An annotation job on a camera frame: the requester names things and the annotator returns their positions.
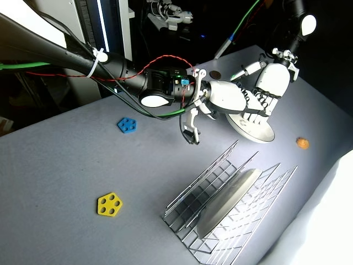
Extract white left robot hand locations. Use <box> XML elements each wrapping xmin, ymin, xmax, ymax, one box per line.
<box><xmin>230</xmin><ymin>59</ymin><xmax>292</xmax><ymax>116</ymax></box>

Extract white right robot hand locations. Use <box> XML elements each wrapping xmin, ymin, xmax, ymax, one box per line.
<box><xmin>202</xmin><ymin>79</ymin><xmax>270</xmax><ymax>126</ymax></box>

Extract white plate dark rim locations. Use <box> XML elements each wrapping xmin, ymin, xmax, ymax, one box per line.
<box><xmin>196</xmin><ymin>168</ymin><xmax>263</xmax><ymax>240</ymax></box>
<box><xmin>225</xmin><ymin>112</ymin><xmax>276</xmax><ymax>144</ymax></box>

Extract white grey device on stand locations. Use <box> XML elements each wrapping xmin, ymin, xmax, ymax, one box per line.
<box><xmin>147</xmin><ymin>0</ymin><xmax>194</xmax><ymax>31</ymax></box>

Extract blue pentagon block with holes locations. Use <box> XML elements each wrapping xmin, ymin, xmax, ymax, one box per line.
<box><xmin>117</xmin><ymin>117</ymin><xmax>138</xmax><ymax>135</ymax></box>

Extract white zip tie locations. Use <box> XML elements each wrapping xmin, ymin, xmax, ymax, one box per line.
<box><xmin>87</xmin><ymin>48</ymin><xmax>109</xmax><ymax>78</ymax></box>

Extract yellow pentagon block with holes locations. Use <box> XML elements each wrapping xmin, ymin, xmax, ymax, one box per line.
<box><xmin>97</xmin><ymin>192</ymin><xmax>124</xmax><ymax>218</ymax></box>

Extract white robot column blue strip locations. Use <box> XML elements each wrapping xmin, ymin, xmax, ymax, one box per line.
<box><xmin>27</xmin><ymin>0</ymin><xmax>136</xmax><ymax>100</ymax></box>

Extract grey cable plug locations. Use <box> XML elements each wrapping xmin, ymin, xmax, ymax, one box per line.
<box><xmin>214</xmin><ymin>35</ymin><xmax>235</xmax><ymax>60</ymax></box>

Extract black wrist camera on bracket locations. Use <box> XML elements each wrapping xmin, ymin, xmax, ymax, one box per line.
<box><xmin>181</xmin><ymin>109</ymin><xmax>201</xmax><ymax>146</ymax></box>

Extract thin green cable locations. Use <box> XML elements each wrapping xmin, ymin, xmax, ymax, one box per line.
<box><xmin>231</xmin><ymin>0</ymin><xmax>261</xmax><ymax>42</ymax></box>

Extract silver wire dish rack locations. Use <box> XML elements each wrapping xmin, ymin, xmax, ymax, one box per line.
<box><xmin>162</xmin><ymin>140</ymin><xmax>298</xmax><ymax>263</ymax></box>

